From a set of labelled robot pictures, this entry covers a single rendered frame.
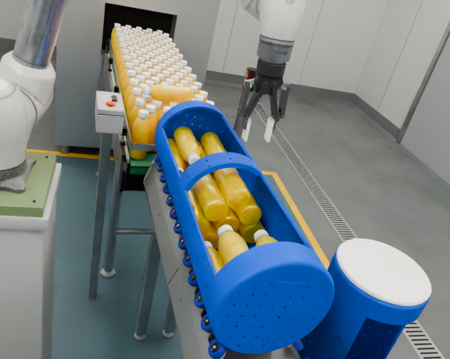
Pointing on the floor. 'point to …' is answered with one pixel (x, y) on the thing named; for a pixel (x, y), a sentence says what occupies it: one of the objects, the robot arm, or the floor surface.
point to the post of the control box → (100, 213)
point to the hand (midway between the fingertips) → (257, 130)
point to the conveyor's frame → (121, 155)
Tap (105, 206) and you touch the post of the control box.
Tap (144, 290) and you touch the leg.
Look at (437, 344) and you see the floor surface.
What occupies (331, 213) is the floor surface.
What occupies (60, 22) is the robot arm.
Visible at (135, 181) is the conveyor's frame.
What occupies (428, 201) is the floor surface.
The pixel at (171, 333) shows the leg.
